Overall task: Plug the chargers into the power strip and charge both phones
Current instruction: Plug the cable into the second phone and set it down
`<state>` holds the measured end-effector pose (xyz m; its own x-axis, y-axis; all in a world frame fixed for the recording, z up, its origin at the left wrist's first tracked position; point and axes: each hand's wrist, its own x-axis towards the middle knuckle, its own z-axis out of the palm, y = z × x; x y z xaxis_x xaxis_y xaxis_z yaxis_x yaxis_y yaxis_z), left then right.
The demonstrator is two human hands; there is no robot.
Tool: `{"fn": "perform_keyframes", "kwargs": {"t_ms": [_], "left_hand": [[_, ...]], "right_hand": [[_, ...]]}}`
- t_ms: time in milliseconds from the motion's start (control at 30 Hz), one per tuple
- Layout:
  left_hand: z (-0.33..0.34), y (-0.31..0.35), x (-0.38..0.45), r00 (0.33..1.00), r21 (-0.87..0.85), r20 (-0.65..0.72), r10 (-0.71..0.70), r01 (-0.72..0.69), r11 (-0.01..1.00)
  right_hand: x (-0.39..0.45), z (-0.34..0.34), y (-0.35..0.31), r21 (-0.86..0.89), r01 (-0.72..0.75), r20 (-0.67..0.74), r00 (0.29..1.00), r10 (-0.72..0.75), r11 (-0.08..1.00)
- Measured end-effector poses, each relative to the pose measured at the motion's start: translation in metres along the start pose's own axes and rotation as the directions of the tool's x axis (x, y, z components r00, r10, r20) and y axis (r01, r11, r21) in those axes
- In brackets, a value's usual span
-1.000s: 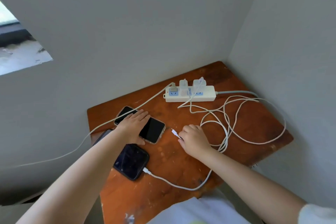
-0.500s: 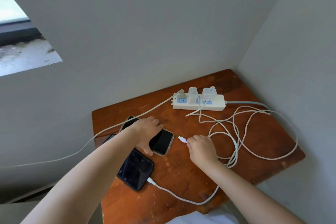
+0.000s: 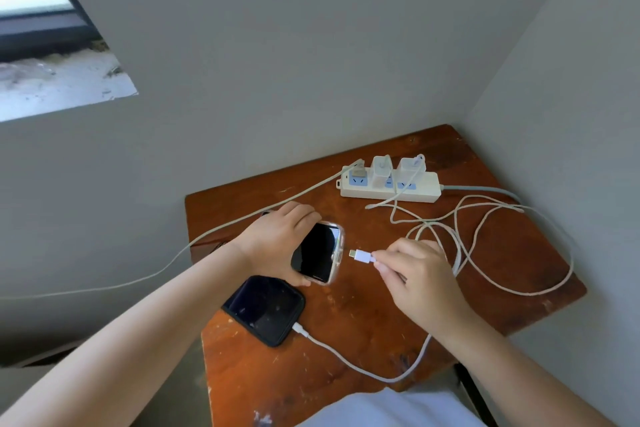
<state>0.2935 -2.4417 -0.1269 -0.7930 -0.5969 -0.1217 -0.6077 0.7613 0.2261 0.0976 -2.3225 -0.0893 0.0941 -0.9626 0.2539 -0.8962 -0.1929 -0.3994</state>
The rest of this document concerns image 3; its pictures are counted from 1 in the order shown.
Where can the person's left hand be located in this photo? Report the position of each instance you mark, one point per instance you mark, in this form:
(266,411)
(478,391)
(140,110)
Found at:
(267,246)

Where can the person's right hand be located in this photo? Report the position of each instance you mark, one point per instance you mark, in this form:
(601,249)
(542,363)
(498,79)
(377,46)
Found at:
(425,286)

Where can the person's left thumb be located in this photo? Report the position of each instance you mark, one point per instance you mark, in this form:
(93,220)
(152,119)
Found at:
(300,281)

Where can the person's right thumb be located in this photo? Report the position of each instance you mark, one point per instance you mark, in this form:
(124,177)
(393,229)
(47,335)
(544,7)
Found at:
(388,272)

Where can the person's left forearm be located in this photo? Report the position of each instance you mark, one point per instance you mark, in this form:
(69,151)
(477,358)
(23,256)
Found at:
(130,341)

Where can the person's right forearm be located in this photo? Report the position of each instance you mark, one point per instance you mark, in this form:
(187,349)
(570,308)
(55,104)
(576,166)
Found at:
(510,376)

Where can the black smartphone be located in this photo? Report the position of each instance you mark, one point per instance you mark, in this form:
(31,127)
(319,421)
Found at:
(262,309)

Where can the white power strip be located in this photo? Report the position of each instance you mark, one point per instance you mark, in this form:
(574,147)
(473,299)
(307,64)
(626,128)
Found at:
(425,190)

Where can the white charger adapter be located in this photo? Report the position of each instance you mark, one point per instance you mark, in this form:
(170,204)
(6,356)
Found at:
(410,167)
(382,167)

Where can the white shirt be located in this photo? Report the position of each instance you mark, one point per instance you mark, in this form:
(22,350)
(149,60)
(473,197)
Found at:
(390,411)

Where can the black table leg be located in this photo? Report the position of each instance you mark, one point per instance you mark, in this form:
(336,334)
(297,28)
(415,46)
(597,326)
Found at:
(475,394)

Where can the dusty window sill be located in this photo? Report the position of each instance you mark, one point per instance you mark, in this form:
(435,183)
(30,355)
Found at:
(55,84)

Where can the dark framed window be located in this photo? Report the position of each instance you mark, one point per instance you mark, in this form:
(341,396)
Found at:
(35,26)

